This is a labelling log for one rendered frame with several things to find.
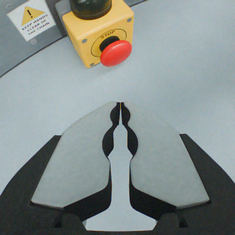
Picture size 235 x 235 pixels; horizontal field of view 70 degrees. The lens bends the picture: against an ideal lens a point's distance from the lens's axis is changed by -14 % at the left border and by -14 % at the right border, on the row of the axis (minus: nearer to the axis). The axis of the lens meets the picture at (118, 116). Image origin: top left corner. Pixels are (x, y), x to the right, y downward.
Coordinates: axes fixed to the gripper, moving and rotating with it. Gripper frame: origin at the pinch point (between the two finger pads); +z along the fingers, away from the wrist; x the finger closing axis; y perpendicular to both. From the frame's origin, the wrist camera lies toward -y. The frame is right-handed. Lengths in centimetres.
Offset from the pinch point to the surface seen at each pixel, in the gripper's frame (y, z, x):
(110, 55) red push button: -0.8, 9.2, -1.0
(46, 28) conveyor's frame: -3.9, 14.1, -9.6
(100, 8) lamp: -5.9, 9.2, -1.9
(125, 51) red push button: -1.0, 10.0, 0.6
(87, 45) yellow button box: -1.9, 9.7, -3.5
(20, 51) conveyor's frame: -1.4, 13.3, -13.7
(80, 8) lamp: -6.1, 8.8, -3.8
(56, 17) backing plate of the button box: -5.1, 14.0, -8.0
